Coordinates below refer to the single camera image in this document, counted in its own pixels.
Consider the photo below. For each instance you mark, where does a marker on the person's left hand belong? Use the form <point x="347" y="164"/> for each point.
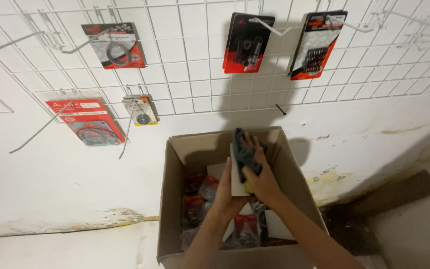
<point x="224" y="200"/>

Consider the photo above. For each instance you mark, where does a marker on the person's right hand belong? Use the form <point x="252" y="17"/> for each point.
<point x="265" y="183"/>

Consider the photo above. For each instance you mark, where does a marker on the white card packet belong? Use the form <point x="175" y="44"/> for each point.
<point x="236" y="185"/>

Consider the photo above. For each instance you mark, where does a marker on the dark grey cloth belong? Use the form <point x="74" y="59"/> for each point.
<point x="245" y="157"/>

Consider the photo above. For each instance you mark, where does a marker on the pile of red parts packets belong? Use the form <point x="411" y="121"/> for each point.
<point x="196" y="209"/>

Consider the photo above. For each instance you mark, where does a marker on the brown cardboard box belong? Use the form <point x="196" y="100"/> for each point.
<point x="297" y="179"/>

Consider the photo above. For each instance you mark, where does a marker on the black nail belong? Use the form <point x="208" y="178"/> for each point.
<point x="280" y="109"/>

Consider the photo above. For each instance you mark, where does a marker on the small bearing packet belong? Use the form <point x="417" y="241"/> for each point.
<point x="142" y="115"/>

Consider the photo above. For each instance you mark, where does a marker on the red black bolt packet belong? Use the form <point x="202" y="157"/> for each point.
<point x="237" y="59"/>

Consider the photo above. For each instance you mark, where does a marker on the red black spring packet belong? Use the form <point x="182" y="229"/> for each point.
<point x="312" y="59"/>

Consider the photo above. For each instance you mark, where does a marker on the brown floor mat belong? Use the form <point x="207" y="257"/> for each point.
<point x="398" y="194"/>

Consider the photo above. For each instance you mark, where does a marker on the red gasket packet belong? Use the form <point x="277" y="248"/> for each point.
<point x="91" y="125"/>

